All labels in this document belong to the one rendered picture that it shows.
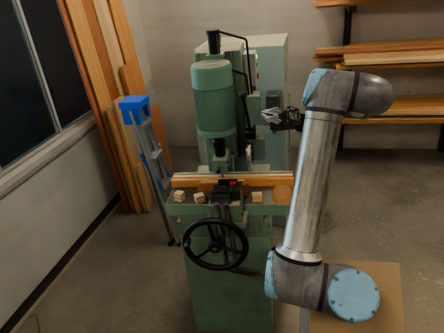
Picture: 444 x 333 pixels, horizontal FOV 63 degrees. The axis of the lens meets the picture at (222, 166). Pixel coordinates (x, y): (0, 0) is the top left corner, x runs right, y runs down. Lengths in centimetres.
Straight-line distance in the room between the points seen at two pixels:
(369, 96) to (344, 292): 57
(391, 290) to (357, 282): 31
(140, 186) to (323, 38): 224
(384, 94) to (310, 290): 61
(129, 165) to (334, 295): 232
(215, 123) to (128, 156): 163
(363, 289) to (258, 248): 75
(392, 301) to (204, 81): 108
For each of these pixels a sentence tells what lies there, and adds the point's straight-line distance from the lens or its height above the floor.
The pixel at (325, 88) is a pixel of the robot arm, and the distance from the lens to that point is 110.
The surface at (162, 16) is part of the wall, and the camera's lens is 409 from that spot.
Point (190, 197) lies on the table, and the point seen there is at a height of 90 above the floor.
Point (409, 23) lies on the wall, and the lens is 391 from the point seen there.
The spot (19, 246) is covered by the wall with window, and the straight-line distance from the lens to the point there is 266.
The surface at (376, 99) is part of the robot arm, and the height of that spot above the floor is 148.
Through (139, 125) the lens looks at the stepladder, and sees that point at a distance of 248.
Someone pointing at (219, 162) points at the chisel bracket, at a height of 106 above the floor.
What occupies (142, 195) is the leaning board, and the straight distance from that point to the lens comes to 326.
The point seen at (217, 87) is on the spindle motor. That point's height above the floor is 142.
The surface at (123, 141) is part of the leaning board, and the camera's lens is 305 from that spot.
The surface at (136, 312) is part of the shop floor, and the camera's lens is 252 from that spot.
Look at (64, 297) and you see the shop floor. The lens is 282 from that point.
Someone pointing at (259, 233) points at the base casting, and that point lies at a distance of 175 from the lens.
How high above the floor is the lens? 183
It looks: 28 degrees down
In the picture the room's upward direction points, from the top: 6 degrees counter-clockwise
